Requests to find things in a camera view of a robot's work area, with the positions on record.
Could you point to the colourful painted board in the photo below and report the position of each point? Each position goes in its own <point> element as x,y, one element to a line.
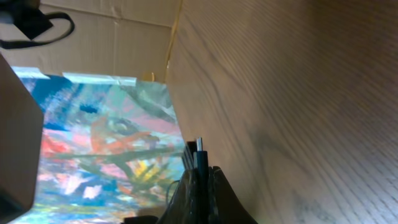
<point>111,147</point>

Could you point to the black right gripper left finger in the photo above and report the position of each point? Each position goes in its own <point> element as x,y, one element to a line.
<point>182,208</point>

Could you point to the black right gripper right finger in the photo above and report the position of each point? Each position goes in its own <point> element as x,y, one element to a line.
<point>225,207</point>

